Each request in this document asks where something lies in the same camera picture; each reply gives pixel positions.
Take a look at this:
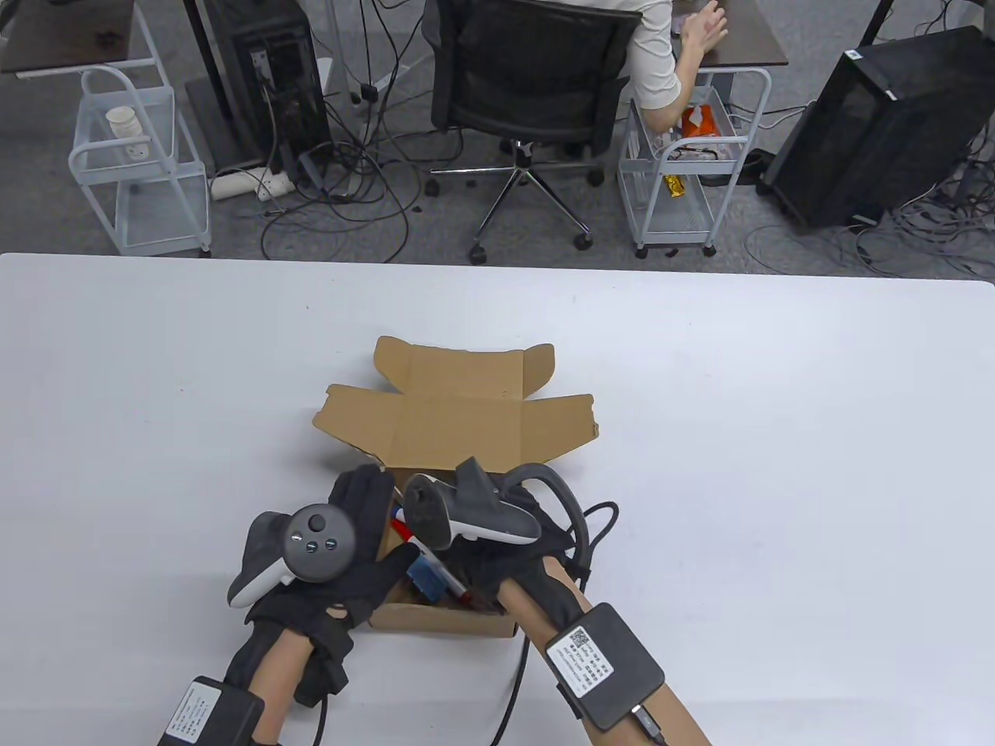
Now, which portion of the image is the person's right hand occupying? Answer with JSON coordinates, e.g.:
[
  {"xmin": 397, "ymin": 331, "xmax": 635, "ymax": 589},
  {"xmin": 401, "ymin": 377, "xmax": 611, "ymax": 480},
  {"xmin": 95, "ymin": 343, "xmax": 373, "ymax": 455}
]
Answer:
[{"xmin": 443, "ymin": 493, "xmax": 578, "ymax": 612}]

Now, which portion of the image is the person's left hand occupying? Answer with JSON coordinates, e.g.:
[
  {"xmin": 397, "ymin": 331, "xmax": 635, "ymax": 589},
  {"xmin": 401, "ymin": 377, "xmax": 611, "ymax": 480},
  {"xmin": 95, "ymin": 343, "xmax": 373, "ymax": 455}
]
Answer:
[{"xmin": 245, "ymin": 465, "xmax": 421, "ymax": 646}]

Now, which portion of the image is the red marker office supply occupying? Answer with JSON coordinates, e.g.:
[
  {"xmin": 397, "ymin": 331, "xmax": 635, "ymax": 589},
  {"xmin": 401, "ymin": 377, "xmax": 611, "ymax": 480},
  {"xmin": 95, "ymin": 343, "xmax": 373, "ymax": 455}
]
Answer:
[{"xmin": 389, "ymin": 517, "xmax": 475, "ymax": 607}]

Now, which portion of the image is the light blue binder clip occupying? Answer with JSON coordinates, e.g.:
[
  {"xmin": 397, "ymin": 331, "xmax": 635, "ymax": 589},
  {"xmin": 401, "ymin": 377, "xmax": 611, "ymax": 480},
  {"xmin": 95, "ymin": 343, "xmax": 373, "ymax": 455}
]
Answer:
[{"xmin": 408, "ymin": 556, "xmax": 452, "ymax": 603}]

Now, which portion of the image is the brown cardboard mailer box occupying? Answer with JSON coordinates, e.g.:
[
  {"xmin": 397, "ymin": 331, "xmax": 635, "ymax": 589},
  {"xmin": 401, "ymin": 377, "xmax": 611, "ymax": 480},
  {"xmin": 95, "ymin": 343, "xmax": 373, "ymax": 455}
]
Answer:
[{"xmin": 312, "ymin": 336, "xmax": 599, "ymax": 638}]

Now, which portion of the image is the person's right forearm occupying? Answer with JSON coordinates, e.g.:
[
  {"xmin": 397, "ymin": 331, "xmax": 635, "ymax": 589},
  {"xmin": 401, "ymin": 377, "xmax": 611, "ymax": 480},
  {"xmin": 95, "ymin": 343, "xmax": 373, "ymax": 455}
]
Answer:
[{"xmin": 497, "ymin": 556, "xmax": 712, "ymax": 746}]

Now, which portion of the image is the person's left forearm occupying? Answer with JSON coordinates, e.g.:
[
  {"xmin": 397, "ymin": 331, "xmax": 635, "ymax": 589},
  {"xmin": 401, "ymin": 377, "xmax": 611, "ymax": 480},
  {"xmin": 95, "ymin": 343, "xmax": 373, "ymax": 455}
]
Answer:
[{"xmin": 225, "ymin": 622, "xmax": 319, "ymax": 746}]

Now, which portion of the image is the black labelled wrist box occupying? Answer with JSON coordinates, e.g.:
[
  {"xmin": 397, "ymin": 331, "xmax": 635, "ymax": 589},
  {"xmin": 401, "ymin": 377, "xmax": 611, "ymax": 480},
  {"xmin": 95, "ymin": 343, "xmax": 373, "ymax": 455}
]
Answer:
[
  {"xmin": 157, "ymin": 676, "xmax": 265, "ymax": 746},
  {"xmin": 544, "ymin": 602, "xmax": 667, "ymax": 731}
]

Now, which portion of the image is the black mesh office chair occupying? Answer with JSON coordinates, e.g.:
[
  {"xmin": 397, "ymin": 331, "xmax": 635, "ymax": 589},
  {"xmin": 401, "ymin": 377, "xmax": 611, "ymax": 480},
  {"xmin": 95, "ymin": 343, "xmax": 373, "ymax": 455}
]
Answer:
[{"xmin": 424, "ymin": 0, "xmax": 644, "ymax": 265}]

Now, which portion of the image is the black and white right controller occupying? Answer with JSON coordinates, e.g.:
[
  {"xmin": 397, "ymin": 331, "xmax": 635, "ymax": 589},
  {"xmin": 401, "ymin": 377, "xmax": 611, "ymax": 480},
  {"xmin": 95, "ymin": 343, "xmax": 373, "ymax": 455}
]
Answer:
[{"xmin": 403, "ymin": 457, "xmax": 592, "ymax": 580}]

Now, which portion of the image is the black and white controller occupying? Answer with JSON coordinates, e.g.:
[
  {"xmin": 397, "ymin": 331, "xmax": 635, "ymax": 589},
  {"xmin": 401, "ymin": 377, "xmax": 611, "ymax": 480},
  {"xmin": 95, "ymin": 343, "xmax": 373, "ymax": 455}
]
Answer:
[
  {"xmin": 403, "ymin": 457, "xmax": 592, "ymax": 580},
  {"xmin": 227, "ymin": 505, "xmax": 358, "ymax": 608}
]

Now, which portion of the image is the black and white left controller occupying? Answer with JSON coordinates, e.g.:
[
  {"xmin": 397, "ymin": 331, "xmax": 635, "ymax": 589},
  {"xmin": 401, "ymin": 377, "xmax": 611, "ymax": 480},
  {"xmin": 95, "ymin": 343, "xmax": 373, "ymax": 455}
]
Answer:
[{"xmin": 227, "ymin": 505, "xmax": 358, "ymax": 608}]

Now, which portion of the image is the white power strip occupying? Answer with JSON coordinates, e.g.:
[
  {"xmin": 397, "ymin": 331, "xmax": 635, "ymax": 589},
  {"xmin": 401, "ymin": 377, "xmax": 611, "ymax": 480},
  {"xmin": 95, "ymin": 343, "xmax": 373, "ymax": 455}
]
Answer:
[{"xmin": 211, "ymin": 167, "xmax": 296, "ymax": 201}]

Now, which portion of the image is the black desk leg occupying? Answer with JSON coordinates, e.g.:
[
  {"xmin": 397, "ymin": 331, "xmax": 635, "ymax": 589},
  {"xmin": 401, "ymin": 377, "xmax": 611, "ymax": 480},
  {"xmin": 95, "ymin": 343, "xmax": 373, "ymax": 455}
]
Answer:
[
  {"xmin": 859, "ymin": 0, "xmax": 895, "ymax": 47},
  {"xmin": 183, "ymin": 0, "xmax": 238, "ymax": 121}
]

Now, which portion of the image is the dark brown desk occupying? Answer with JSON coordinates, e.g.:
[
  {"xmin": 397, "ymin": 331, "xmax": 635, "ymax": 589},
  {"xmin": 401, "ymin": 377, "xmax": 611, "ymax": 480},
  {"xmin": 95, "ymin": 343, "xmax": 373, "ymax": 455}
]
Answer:
[
  {"xmin": 672, "ymin": 0, "xmax": 790, "ymax": 71},
  {"xmin": 0, "ymin": 0, "xmax": 137, "ymax": 76}
]

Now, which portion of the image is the large black computer tower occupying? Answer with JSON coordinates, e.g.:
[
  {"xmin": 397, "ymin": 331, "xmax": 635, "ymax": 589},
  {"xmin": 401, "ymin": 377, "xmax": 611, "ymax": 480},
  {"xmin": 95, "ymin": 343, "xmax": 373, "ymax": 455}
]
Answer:
[{"xmin": 766, "ymin": 26, "xmax": 995, "ymax": 230}]

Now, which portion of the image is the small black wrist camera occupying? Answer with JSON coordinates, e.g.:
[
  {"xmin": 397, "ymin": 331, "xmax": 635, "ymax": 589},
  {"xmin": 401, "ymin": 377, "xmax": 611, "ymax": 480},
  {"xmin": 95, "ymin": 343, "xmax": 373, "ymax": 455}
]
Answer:
[{"xmin": 299, "ymin": 645, "xmax": 351, "ymax": 708}]

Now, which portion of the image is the short black plug cable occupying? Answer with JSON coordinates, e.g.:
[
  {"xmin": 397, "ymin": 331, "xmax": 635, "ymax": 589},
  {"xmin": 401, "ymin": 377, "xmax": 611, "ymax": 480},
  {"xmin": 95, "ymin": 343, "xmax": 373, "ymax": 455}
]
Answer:
[{"xmin": 634, "ymin": 703, "xmax": 669, "ymax": 746}]

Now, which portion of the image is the white wire cart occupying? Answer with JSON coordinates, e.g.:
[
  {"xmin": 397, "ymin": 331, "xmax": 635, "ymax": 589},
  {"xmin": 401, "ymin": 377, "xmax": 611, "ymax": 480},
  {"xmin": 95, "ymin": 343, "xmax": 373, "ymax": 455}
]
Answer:
[
  {"xmin": 68, "ymin": 64, "xmax": 212, "ymax": 257},
  {"xmin": 618, "ymin": 61, "xmax": 772, "ymax": 259}
]

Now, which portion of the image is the tangle of black floor cables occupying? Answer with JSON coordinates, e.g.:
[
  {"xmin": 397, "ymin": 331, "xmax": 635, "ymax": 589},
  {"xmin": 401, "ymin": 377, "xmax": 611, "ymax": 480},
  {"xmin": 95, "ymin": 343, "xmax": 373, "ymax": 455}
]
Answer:
[
  {"xmin": 745, "ymin": 132, "xmax": 995, "ymax": 279},
  {"xmin": 259, "ymin": 0, "xmax": 436, "ymax": 263}
]

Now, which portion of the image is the white cable bundle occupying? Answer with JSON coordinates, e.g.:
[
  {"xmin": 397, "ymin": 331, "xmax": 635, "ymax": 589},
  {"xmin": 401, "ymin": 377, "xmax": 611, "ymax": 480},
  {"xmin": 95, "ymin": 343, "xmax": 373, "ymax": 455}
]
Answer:
[{"xmin": 651, "ymin": 136, "xmax": 739, "ymax": 162}]

